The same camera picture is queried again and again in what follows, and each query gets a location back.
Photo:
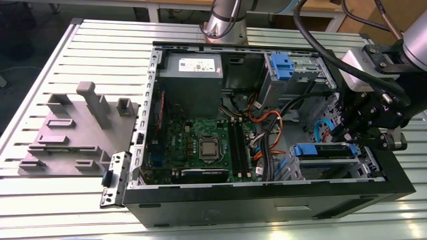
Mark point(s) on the hard disk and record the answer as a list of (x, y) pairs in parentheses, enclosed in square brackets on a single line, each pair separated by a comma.
[(307, 150)]

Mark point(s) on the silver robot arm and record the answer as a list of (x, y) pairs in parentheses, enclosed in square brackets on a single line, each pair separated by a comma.
[(227, 25)]

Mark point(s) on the metal disk bay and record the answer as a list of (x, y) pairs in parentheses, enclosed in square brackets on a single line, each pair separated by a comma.
[(327, 162)]

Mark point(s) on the silver optical drive cage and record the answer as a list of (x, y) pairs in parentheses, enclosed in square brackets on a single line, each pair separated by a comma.
[(300, 85)]

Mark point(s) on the blue drive latch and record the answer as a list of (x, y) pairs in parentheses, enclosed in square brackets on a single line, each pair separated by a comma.
[(282, 67)]

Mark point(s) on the black RAM slot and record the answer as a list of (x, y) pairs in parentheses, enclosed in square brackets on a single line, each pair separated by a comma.
[(243, 147), (234, 147)]

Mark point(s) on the wooden desk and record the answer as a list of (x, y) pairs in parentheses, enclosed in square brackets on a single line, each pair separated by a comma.
[(327, 11)]

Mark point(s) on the brown wooden cabinet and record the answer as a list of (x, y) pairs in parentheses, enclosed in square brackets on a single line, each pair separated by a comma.
[(416, 7)]

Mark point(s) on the silver CPU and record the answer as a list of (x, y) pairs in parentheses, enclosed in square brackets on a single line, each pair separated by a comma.
[(210, 149)]

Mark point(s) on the CPU socket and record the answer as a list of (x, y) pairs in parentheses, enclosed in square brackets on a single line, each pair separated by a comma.
[(210, 160)]

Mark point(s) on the black PC case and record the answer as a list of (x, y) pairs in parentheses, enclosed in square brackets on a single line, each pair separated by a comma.
[(234, 207)]

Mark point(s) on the black graphics card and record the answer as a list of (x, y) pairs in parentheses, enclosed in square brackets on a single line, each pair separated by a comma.
[(203, 175)]

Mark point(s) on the grey power supply unit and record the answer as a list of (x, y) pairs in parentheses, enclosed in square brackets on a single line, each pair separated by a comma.
[(189, 92)]

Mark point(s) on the green motherboard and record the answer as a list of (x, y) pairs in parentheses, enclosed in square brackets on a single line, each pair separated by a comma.
[(180, 150)]

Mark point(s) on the metal expansion slot latch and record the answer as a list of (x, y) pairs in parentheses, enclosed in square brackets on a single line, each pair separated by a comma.
[(117, 165)]

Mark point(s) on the small black plug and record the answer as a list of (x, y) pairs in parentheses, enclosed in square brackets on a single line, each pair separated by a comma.
[(107, 178)]

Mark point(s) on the grey parts rack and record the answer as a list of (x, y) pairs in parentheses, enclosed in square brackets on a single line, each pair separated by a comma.
[(83, 140)]

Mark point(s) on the green RAM stick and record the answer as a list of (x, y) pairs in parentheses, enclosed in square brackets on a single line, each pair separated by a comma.
[(63, 150)]

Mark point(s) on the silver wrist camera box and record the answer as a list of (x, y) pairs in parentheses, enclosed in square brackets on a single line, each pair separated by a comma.
[(356, 70)]

